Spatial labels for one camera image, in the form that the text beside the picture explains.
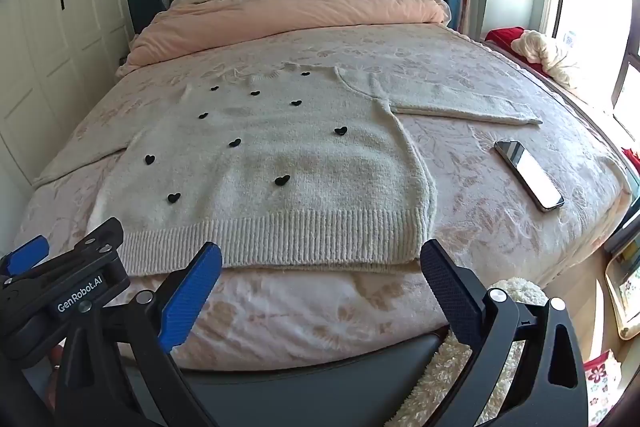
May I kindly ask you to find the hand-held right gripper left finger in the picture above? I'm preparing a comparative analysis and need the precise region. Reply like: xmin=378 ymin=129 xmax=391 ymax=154
xmin=52 ymin=242 xmax=224 ymax=427

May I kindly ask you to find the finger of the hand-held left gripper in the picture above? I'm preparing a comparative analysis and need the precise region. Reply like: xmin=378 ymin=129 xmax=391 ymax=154
xmin=70 ymin=217 xmax=126 ymax=260
xmin=0 ymin=235 xmax=51 ymax=279

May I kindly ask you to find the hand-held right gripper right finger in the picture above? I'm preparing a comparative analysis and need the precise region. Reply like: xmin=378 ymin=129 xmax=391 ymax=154
xmin=421 ymin=239 xmax=592 ymax=427

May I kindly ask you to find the white sweater with black hearts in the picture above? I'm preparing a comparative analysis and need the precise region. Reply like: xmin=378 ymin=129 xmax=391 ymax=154
xmin=34 ymin=61 xmax=544 ymax=277

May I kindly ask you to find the bed with pink floral cover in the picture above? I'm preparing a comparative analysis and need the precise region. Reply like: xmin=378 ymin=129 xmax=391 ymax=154
xmin=10 ymin=19 xmax=635 ymax=427

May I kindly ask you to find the black smartphone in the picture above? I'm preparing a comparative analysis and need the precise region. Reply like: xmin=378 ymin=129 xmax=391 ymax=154
xmin=494 ymin=140 xmax=566 ymax=213

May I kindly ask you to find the floral patterned cloth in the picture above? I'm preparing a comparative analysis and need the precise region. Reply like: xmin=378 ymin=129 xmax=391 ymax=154
xmin=581 ymin=349 xmax=624 ymax=427

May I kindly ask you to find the cream tray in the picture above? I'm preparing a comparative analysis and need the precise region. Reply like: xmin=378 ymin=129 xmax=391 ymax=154
xmin=604 ymin=251 xmax=640 ymax=341

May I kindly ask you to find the white wardrobe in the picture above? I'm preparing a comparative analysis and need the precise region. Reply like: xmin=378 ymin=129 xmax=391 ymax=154
xmin=0 ymin=0 xmax=135 ymax=188

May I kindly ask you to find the white bundled cloth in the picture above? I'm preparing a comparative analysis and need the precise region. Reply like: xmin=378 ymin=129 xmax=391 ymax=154
xmin=512 ymin=29 xmax=585 ymax=90

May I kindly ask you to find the red cushion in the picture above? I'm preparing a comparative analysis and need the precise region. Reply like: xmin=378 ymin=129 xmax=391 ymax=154
xmin=484 ymin=27 xmax=548 ymax=75

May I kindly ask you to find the pink duvet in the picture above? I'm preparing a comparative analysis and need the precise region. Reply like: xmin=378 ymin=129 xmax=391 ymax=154
xmin=116 ymin=0 xmax=452 ymax=78

